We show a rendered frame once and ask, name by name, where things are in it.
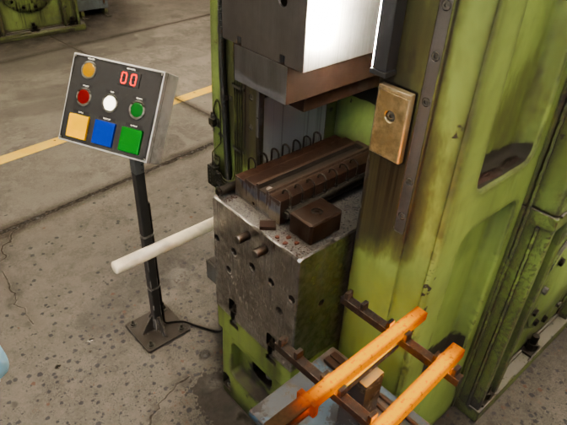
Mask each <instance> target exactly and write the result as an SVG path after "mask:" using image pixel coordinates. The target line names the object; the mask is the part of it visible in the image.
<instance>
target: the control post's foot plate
mask: <svg viewBox="0 0 567 425"><path fill-rule="evenodd" d="M162 302H163V309H164V314H165V320H166V321H172V320H180V319H179V318H178V317H177V316H176V315H175V313H174V312H173V311H172V310H171V309H170V308H169V307H168V306H167V305H166V304H164V301H162ZM157 323H158V330H157V331H156V330H155V326H154V317H153V316H152V315H151V312H148V313H147V314H145V315H142V316H139V317H138V318H137V319H135V320H132V321H129V322H128V323H127V324H126V325H125V327H126V328H127V329H128V331H129V332H130V333H131V334H132V335H133V336H134V337H135V340H136V341H137V342H138V343H140V344H141V345H142V347H143V348H144V349H145V350H146V351H147V352H148V353H151V352H154V351H156V350H158V349H160V348H162V347H164V346H167V345H169V344H171V343H172V342H173V341H174V340H175V339H178V338H180V337H182V336H184V335H185V334H186V333H187V332H190V331H191V328H190V327H189V326H188V325H185V323H184V322H175V323H169V324H166V323H164V322H163V323H162V320H161V319H160V317H159V316H158V317H157Z"/></svg>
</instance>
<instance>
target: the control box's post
mask: <svg viewBox="0 0 567 425"><path fill-rule="evenodd" d="M129 162H130V168H131V172H132V183H133V189H134V196H135V202H136V208H137V214H138V226H139V232H140V234H141V235H142V236H143V237H146V236H149V235H151V234H152V229H151V223H150V216H149V202H148V195H147V188H146V180H145V174H144V172H145V170H144V163H143V162H140V161H137V160H133V159H129ZM151 244H153V236H152V237H150V238H147V239H143V238H141V245H142V248H144V247H146V246H148V245H151ZM144 269H145V275H146V281H147V286H148V287H149V288H150V289H153V288H156V287H158V286H159V285H158V278H157V272H156V264H155V257H154V258H152V259H150V260H148V261H145V262H144ZM148 299H149V305H150V312H151V315H152V316H153V317H154V326H155V330H156V331H157V330H158V323H157V317H158V316H159V317H160V319H161V320H162V313H161V307H160V299H159V289H156V290H154V291H152V292H150V291H148ZM162 323H163V320H162Z"/></svg>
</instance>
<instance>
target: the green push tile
mask: <svg viewBox="0 0 567 425"><path fill-rule="evenodd" d="M142 139H143V131H140V130H137V129H134V128H131V127H127V126H122V127H121V135H120V139H119V143H118V148H117V149H118V150H121V151H123V152H127V153H132V154H136V155H139V152H140V148H141V143H142Z"/></svg>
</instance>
